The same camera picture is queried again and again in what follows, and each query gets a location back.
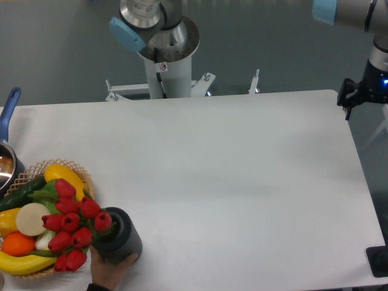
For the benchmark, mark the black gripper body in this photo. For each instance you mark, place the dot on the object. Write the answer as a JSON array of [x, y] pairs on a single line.
[[373, 85]]

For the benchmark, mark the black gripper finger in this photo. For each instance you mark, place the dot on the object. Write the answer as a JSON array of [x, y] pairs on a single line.
[[348, 93], [350, 104]]

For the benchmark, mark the dark grey ribbed vase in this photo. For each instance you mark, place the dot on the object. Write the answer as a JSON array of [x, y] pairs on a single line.
[[122, 241]]

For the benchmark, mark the red tulip bouquet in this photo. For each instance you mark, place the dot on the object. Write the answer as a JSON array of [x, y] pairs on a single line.
[[77, 225]]

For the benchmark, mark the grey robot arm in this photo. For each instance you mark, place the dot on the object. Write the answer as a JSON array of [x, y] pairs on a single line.
[[370, 17]]

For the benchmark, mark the person's hand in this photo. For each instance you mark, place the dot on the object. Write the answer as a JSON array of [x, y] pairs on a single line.
[[107, 276]]

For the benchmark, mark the black device at table edge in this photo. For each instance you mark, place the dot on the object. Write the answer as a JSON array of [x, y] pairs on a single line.
[[377, 258]]

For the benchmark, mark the woven wicker basket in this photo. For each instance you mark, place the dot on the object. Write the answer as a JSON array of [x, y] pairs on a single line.
[[28, 181]]

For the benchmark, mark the white green onion bulb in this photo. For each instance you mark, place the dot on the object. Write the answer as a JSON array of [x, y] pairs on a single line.
[[42, 240]]

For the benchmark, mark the cream round disc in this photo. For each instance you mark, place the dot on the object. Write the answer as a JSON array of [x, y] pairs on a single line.
[[29, 219]]

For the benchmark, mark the green cucumber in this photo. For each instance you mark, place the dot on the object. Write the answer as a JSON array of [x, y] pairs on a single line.
[[19, 197]]

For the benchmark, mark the yellow bell pepper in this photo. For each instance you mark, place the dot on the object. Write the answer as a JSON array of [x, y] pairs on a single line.
[[8, 221]]

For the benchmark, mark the orange fruit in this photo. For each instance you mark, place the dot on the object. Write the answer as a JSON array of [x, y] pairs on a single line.
[[17, 244]]

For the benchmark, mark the yellow banana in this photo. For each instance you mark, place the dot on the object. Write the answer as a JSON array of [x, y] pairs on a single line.
[[24, 265]]

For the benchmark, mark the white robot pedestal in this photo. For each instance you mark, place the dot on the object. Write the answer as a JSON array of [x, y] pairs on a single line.
[[166, 40]]

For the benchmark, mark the blue handled saucepan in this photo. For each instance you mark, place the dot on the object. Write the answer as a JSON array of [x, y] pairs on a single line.
[[11, 166]]

